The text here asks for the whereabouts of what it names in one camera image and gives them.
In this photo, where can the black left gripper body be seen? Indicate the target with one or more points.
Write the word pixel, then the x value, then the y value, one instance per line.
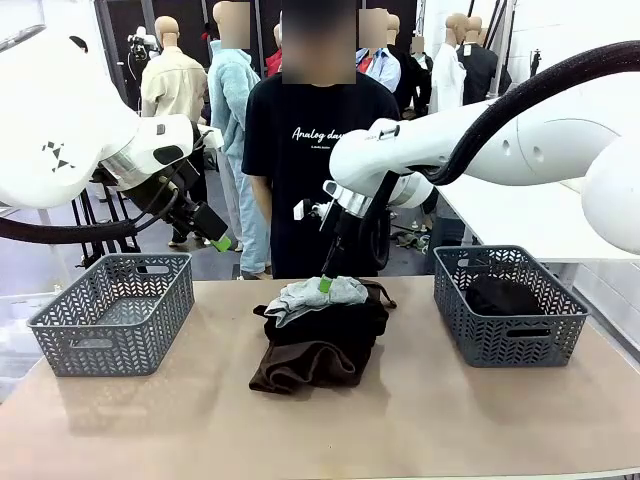
pixel 165 190

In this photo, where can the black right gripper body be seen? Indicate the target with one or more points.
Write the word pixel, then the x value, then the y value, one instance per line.
pixel 342 235

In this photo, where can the grey garment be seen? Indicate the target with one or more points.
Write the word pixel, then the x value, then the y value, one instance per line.
pixel 300 300

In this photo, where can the black garment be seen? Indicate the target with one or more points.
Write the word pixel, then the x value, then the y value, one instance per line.
pixel 505 297
pixel 325 332

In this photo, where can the dark brown garment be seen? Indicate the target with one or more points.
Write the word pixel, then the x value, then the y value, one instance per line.
pixel 300 370

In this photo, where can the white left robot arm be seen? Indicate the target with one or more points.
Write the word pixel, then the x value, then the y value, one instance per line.
pixel 65 120

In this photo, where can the person's right forearm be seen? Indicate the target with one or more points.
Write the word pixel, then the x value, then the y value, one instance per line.
pixel 261 197

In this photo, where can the person in black t-shirt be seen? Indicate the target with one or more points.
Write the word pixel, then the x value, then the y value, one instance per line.
pixel 295 200

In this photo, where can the mannequin in beige shirt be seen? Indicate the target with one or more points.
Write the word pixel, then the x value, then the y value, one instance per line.
pixel 172 85

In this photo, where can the mannequin in light blue fleece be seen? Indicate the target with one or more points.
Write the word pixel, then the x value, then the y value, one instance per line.
pixel 235 100

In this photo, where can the grey plastic basket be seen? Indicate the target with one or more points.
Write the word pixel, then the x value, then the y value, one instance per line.
pixel 120 345
pixel 515 345

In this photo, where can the mannequin in red top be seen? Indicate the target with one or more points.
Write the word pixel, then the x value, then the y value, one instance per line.
pixel 273 65

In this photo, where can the mannequin in black jacket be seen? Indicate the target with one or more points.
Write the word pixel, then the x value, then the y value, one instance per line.
pixel 415 80

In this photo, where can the mannequin in light blue shirt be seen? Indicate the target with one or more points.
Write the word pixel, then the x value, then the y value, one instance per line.
pixel 382 67

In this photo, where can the white table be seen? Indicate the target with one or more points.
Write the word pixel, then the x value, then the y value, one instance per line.
pixel 525 220

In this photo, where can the mannequin in white shirt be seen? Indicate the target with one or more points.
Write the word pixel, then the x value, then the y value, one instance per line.
pixel 447 80

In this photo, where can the mannequin in black shirt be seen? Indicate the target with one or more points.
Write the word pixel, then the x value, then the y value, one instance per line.
pixel 480 75

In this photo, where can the clear plastic storage box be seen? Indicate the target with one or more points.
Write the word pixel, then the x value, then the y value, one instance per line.
pixel 20 350

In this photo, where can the black light stand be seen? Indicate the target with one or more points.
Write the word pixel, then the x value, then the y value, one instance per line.
pixel 536 62

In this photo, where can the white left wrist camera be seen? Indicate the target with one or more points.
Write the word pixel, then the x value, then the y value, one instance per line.
pixel 211 137

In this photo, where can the black camera tripod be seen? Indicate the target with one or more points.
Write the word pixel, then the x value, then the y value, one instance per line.
pixel 102 240

